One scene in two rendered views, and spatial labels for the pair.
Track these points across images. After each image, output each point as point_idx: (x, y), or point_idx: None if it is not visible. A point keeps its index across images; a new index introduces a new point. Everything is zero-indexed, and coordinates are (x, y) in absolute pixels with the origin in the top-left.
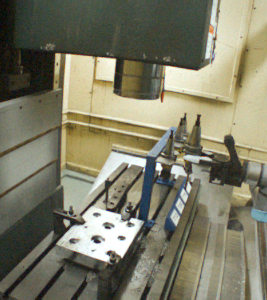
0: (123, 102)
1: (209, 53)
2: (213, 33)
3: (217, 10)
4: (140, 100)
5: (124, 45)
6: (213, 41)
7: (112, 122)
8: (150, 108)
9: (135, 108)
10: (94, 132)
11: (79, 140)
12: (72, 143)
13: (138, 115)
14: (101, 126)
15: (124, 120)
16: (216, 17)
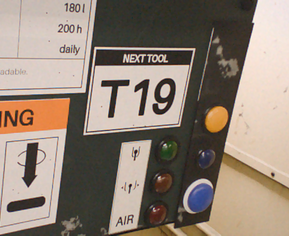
0: (216, 193)
1: None
2: (122, 116)
3: (174, 7)
4: (249, 200)
5: None
6: (126, 146)
7: (192, 225)
8: (267, 231)
9: (237, 215)
10: (162, 232)
11: (138, 233)
12: (128, 234)
13: (242, 235)
14: (172, 224)
15: (212, 232)
16: (145, 44)
